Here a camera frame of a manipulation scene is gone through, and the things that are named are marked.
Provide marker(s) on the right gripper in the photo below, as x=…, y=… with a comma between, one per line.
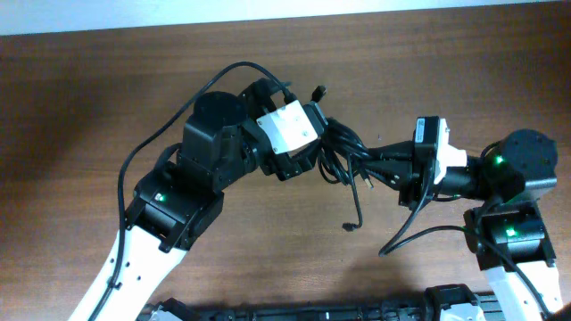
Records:
x=402, y=166

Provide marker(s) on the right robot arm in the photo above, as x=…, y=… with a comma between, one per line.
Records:
x=506, y=232

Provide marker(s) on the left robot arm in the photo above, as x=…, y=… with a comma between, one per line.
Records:
x=224, y=139

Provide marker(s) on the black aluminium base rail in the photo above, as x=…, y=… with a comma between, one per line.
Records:
x=443, y=302

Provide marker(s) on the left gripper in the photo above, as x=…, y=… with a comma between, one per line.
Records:
x=286, y=166

